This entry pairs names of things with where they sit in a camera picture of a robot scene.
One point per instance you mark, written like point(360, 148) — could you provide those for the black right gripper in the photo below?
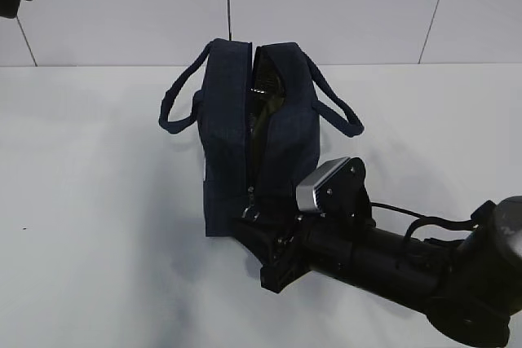
point(283, 257)

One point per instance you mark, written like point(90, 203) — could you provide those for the navy blue lunch bag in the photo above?
point(216, 92)

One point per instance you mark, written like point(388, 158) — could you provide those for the glass container with green lid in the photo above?
point(265, 104)

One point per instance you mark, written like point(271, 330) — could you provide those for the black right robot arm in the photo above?
point(468, 289)

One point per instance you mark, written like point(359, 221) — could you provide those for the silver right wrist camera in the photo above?
point(336, 189)

